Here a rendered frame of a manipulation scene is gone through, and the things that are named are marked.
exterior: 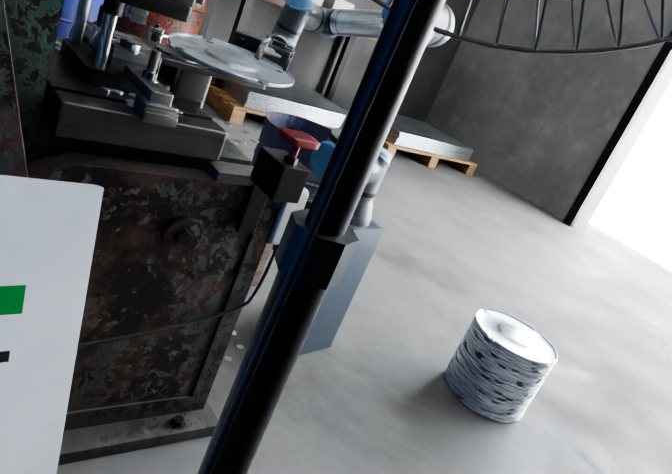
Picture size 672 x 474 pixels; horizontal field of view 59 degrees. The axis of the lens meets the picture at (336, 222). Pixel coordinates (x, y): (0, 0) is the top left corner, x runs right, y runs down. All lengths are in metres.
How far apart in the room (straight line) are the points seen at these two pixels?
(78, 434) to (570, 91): 5.16
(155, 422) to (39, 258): 0.54
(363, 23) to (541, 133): 4.31
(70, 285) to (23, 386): 0.19
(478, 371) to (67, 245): 1.36
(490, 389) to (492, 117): 4.50
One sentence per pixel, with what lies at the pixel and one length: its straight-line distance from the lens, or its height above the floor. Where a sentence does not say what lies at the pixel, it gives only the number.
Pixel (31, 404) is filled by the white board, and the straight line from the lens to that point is 1.20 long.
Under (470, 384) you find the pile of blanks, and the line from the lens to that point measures 2.04.
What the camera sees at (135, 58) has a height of 0.77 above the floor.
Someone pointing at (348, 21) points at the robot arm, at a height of 0.96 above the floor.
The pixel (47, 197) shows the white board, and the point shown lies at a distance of 1.04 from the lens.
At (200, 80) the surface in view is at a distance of 1.30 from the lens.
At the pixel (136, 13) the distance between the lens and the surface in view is 1.24.
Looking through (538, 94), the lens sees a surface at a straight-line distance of 6.02.
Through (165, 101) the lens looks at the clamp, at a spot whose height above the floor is 0.74.
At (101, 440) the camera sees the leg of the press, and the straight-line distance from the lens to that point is 1.39.
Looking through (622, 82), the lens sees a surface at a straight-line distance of 5.68.
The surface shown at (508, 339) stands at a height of 0.25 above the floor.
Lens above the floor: 1.01
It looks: 19 degrees down
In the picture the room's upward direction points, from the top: 23 degrees clockwise
